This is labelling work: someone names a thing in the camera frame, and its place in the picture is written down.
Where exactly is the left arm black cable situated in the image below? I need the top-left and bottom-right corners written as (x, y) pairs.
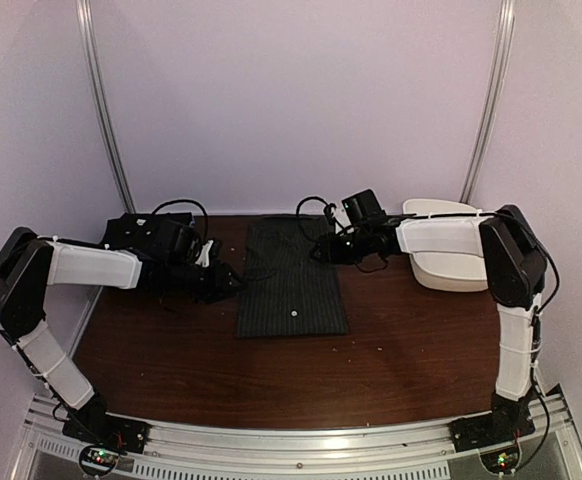
top-left (149, 198), bottom-right (210, 241)

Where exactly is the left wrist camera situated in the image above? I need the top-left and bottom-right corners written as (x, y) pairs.
top-left (195, 238), bottom-right (223, 268)

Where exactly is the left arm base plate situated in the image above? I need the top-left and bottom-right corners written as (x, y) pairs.
top-left (62, 408), bottom-right (149, 454)

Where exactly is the left aluminium post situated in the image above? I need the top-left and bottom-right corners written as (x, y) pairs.
top-left (76, 0), bottom-right (136, 213)

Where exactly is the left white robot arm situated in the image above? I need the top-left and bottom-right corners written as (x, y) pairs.
top-left (0, 213), bottom-right (244, 444)

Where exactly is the stack of folded shirts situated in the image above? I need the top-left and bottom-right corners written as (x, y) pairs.
top-left (100, 212), bottom-right (194, 250)

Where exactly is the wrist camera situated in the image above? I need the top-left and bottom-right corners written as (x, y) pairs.
top-left (195, 238), bottom-right (223, 268)
top-left (323, 203), bottom-right (351, 234)

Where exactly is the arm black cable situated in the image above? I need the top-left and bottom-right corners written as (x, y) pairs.
top-left (295, 195), bottom-right (562, 311)
top-left (149, 198), bottom-right (210, 241)

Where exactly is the aluminium front rail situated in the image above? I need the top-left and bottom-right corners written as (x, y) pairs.
top-left (20, 384), bottom-right (580, 480)

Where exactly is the black pinstriped long sleeve shirt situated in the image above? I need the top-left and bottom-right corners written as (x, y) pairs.
top-left (235, 215), bottom-right (348, 339)

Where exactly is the circuit board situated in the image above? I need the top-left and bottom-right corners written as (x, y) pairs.
top-left (78, 445), bottom-right (120, 477)
top-left (480, 446), bottom-right (521, 475)

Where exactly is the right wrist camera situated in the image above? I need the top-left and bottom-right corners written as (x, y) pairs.
top-left (323, 203), bottom-right (351, 234)

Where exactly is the right circuit board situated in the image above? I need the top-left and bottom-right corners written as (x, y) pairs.
top-left (480, 446), bottom-right (521, 475)

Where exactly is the white plastic tub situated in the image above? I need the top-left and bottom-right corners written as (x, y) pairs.
top-left (402, 198), bottom-right (488, 293)

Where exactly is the aluminium post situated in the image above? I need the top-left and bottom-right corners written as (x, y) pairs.
top-left (76, 0), bottom-right (136, 213)
top-left (460, 0), bottom-right (516, 204)

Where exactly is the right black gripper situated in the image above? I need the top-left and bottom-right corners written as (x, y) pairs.
top-left (310, 227), bottom-right (372, 265)

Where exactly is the left circuit board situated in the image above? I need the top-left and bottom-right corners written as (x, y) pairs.
top-left (78, 445), bottom-right (120, 477)

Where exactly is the right aluminium post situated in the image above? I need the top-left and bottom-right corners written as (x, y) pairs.
top-left (460, 0), bottom-right (516, 204)

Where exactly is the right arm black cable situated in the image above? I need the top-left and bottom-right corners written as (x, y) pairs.
top-left (295, 195), bottom-right (562, 311)

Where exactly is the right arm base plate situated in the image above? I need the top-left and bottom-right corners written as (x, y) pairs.
top-left (449, 412), bottom-right (535, 452)

